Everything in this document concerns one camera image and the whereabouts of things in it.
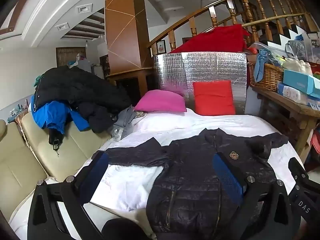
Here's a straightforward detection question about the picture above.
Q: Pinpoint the blue jacket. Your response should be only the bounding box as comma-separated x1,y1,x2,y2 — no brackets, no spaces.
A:
31,101,92,135

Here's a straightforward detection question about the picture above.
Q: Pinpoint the brown woven door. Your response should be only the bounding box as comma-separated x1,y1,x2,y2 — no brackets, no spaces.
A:
56,47,87,67

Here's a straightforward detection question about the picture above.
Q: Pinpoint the silver foil panel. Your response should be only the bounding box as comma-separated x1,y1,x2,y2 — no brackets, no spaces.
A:
153,51,248,115

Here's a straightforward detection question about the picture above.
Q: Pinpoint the white plastic bag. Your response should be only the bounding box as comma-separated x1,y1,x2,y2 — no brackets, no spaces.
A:
282,59,313,76

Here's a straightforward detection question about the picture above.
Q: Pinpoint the blue cloth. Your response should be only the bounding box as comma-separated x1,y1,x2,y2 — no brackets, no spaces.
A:
255,49,283,83

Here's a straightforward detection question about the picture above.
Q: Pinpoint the black strap with buckle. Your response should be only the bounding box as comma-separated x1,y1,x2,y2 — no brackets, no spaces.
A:
48,127,63,157

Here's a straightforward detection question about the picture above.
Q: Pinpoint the grey garment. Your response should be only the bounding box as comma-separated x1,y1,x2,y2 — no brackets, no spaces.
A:
110,106,140,142

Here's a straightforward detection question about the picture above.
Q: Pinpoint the dark puffer jacket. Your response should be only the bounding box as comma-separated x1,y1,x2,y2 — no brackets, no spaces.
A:
92,127,290,235

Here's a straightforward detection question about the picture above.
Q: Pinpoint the wicker basket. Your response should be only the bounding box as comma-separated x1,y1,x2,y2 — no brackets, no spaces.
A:
247,61,285,86

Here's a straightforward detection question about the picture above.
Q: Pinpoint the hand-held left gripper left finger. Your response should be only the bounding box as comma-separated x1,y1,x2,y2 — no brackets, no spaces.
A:
27,152,110,240

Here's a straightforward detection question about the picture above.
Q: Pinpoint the red cloth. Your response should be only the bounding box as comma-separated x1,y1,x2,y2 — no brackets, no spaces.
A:
169,24,252,54

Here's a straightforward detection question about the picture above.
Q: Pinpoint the pink pillow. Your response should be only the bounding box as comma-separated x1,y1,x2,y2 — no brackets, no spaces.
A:
134,89,187,113

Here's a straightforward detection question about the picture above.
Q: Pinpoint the white tissue pack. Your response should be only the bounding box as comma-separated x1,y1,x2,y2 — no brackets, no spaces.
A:
277,83,320,110

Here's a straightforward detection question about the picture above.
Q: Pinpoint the red pillow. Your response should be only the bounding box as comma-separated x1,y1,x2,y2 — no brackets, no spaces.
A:
192,80,237,116

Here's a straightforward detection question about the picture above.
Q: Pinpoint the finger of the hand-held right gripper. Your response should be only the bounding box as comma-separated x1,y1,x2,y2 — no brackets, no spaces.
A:
288,157,310,181

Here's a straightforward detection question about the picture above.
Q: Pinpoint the white bed blanket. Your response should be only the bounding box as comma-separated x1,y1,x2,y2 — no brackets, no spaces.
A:
7,110,308,240

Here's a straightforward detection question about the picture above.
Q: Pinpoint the beige sofa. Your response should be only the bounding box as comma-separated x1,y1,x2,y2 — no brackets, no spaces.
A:
0,110,113,223

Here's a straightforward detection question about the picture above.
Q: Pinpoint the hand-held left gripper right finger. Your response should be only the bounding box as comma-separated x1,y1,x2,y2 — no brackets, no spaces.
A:
212,152,302,240

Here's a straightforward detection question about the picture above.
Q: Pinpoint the white appliance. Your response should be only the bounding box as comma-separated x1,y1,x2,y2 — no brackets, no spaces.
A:
91,65,104,79

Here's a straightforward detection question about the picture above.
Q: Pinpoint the wooden table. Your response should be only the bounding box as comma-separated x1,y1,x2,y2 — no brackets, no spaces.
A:
250,82,320,165

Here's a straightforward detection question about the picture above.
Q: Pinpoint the pile of black clothes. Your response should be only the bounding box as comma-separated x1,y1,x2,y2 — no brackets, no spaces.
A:
32,66,133,134

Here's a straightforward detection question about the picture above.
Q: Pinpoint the light blue box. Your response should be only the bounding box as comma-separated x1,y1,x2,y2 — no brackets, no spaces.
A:
282,69,320,99

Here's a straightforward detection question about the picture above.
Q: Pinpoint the clear plastic bag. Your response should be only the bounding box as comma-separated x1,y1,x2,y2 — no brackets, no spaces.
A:
285,40,308,62

